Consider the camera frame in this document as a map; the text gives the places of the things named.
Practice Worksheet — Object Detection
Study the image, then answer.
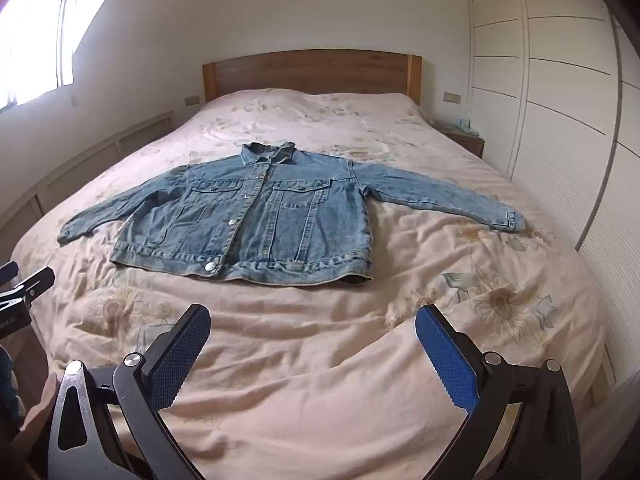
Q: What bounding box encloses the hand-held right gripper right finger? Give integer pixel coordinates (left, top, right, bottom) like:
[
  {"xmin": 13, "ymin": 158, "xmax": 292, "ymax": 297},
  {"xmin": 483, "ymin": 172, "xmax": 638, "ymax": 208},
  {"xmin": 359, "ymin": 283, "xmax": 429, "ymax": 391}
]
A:
[{"xmin": 414, "ymin": 299, "xmax": 583, "ymax": 480}]

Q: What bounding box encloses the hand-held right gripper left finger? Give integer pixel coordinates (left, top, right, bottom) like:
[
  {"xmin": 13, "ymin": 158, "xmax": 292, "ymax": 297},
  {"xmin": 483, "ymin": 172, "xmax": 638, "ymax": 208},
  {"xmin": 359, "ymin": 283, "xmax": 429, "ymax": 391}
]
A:
[{"xmin": 45, "ymin": 302, "xmax": 213, "ymax": 480}]

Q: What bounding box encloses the blue denim jacket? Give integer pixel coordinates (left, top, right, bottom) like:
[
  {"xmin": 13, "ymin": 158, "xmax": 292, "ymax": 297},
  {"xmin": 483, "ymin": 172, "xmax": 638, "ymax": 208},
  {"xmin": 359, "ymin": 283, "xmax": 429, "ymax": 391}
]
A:
[{"xmin": 57, "ymin": 141, "xmax": 526, "ymax": 288}]

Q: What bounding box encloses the floral pink bed cover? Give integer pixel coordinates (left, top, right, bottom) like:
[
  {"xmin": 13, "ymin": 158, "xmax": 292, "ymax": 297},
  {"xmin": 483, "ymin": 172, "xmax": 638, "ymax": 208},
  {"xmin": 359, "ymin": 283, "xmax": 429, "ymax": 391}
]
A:
[{"xmin": 10, "ymin": 87, "xmax": 613, "ymax": 480}]

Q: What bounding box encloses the beige louvred low cabinet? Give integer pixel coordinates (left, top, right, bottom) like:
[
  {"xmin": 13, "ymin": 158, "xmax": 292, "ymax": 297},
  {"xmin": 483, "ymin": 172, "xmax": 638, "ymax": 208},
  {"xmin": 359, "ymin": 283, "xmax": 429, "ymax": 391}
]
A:
[{"xmin": 0, "ymin": 111, "xmax": 175, "ymax": 261}]

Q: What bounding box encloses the wooden nightstand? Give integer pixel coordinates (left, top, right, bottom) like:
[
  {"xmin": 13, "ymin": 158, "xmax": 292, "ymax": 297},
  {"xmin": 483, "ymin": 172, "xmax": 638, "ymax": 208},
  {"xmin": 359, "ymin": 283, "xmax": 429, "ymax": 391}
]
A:
[{"xmin": 432, "ymin": 121, "xmax": 486, "ymax": 159}]

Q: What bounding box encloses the dark framed window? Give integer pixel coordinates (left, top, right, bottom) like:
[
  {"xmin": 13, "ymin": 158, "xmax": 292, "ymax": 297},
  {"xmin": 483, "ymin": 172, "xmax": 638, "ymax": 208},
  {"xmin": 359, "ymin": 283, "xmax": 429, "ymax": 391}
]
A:
[{"xmin": 0, "ymin": 0, "xmax": 83, "ymax": 111}]

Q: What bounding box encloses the white panelled wardrobe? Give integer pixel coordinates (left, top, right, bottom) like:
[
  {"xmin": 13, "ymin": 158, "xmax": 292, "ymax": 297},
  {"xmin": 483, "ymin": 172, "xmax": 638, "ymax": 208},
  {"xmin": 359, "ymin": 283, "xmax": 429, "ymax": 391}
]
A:
[{"xmin": 462, "ymin": 0, "xmax": 640, "ymax": 391}]

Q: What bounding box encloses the wooden headboard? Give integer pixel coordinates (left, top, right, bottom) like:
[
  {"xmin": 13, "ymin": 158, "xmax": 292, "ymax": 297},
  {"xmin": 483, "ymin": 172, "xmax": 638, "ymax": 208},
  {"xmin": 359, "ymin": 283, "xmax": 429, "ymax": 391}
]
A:
[{"xmin": 202, "ymin": 49, "xmax": 422, "ymax": 111}]

